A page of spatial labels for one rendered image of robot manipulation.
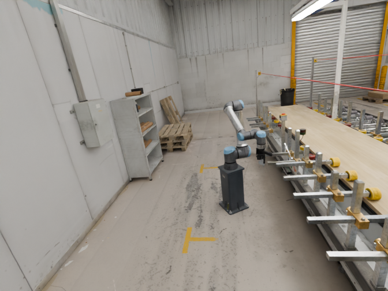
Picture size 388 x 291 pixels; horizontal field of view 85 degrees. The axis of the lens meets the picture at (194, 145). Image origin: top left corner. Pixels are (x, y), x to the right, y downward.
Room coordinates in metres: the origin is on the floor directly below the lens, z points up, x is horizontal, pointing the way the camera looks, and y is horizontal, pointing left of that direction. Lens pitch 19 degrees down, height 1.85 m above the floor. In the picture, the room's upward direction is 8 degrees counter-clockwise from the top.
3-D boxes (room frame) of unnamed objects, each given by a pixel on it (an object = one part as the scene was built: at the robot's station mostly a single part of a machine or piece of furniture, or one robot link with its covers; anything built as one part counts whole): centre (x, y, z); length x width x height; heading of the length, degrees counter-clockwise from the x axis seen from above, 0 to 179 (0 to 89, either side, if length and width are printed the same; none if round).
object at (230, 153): (2.50, -0.45, 0.79); 0.17 x 0.15 x 0.18; 97
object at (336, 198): (1.21, -0.91, 0.95); 0.13 x 0.06 x 0.05; 171
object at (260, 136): (1.99, -0.68, 1.14); 0.10 x 0.09 x 0.12; 7
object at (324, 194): (1.19, -0.89, 0.95); 0.50 x 0.04 x 0.04; 81
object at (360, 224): (0.96, -0.87, 0.95); 0.13 x 0.06 x 0.05; 171
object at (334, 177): (1.23, -0.91, 0.86); 0.03 x 0.03 x 0.48; 81
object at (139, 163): (4.08, 1.03, 0.78); 0.90 x 0.45 x 1.55; 170
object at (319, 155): (1.48, -0.95, 0.90); 0.03 x 0.03 x 0.48; 81
